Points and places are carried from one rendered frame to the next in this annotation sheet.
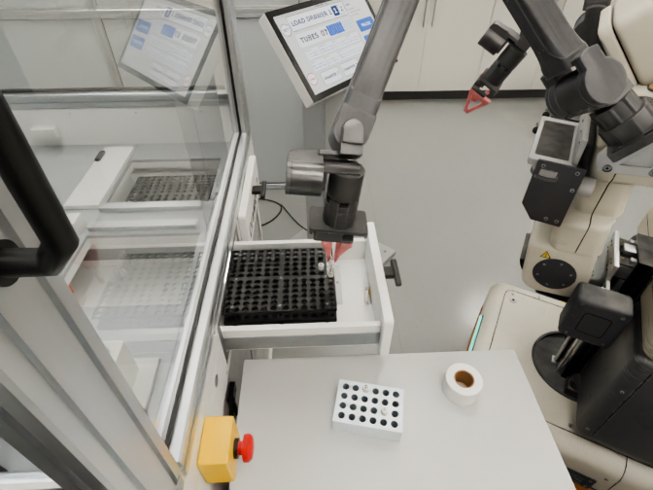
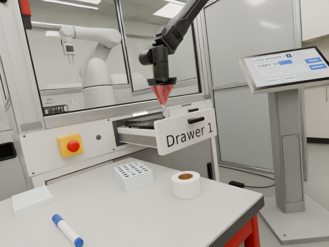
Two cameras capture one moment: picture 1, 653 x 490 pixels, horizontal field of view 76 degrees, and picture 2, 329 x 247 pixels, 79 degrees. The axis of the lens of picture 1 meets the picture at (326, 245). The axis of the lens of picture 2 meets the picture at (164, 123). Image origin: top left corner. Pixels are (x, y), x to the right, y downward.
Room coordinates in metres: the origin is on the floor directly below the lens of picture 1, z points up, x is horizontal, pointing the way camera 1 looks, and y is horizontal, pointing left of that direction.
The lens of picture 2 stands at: (0.12, -0.62, 1.00)
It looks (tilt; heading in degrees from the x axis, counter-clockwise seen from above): 7 degrees down; 54
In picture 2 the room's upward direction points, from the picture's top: 8 degrees counter-clockwise
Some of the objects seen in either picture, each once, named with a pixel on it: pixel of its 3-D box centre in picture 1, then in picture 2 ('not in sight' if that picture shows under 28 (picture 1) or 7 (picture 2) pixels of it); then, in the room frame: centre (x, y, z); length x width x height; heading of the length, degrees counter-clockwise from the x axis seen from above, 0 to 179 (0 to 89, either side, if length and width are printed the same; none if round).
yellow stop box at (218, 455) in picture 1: (222, 448); (70, 145); (0.26, 0.16, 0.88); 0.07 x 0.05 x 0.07; 3
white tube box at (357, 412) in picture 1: (368, 409); (132, 174); (0.37, -0.08, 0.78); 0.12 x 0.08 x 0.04; 80
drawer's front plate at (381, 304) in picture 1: (376, 283); (189, 129); (0.60, -0.11, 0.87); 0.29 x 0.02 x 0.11; 3
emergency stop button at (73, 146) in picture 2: (243, 447); (73, 146); (0.26, 0.13, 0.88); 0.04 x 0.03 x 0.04; 3
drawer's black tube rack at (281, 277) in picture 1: (282, 288); (155, 128); (0.59, 0.09, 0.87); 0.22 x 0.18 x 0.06; 93
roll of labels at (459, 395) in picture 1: (462, 384); (186, 184); (0.42, -0.27, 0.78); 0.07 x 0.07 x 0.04
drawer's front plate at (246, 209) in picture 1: (250, 199); (189, 115); (0.91, 0.20, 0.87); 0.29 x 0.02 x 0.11; 3
